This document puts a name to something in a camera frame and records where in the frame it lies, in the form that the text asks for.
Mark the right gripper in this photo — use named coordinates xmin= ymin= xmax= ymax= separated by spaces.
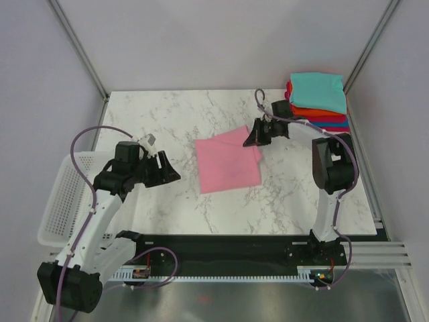
xmin=245 ymin=118 xmax=278 ymax=148

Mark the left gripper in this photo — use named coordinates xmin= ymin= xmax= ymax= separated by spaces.
xmin=130 ymin=151 xmax=180 ymax=188

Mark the pink t-shirt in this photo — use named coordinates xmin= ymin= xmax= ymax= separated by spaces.
xmin=195 ymin=125 xmax=262 ymax=194

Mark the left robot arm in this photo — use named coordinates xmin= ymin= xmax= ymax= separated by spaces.
xmin=37 ymin=141 xmax=181 ymax=313

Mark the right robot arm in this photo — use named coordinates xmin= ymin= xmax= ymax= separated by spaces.
xmin=243 ymin=99 xmax=359 ymax=264

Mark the crimson folded t-shirt upper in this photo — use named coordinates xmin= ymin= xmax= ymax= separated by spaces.
xmin=284 ymin=82 xmax=347 ymax=125

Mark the crimson folded t-shirt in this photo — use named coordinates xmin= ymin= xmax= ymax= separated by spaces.
xmin=322 ymin=127 xmax=350 ymax=133
xmin=284 ymin=82 xmax=347 ymax=125

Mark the teal folded t-shirt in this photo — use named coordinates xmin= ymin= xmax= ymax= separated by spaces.
xmin=290 ymin=72 xmax=347 ymax=115

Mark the crimson folded t-shirt bottom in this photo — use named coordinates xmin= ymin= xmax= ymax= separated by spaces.
xmin=322 ymin=127 xmax=350 ymax=133

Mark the blue folded t-shirt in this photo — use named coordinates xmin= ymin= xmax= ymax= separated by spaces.
xmin=314 ymin=121 xmax=349 ymax=129

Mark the white plastic basket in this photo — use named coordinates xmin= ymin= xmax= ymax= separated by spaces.
xmin=38 ymin=152 xmax=115 ymax=248

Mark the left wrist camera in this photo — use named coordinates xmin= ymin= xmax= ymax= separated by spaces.
xmin=137 ymin=133 xmax=157 ymax=158

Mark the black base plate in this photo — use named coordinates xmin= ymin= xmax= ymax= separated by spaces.
xmin=132 ymin=234 xmax=347 ymax=276

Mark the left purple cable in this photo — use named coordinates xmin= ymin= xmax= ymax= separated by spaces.
xmin=55 ymin=125 xmax=178 ymax=322

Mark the purple cable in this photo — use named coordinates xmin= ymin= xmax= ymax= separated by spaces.
xmin=55 ymin=125 xmax=178 ymax=322
xmin=254 ymin=89 xmax=356 ymax=291

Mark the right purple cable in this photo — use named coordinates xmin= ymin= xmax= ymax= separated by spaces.
xmin=254 ymin=89 xmax=356 ymax=291

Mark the white cable duct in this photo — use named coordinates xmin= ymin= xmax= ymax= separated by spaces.
xmin=109 ymin=266 xmax=314 ymax=283

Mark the left aluminium frame post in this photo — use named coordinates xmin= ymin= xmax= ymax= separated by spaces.
xmin=46 ymin=0 xmax=110 ymax=101

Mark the aluminium frame post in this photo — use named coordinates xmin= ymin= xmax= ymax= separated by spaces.
xmin=46 ymin=0 xmax=110 ymax=101
xmin=343 ymin=0 xmax=402 ymax=95

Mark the right aluminium frame post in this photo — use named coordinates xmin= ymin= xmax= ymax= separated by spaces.
xmin=343 ymin=0 xmax=402 ymax=95

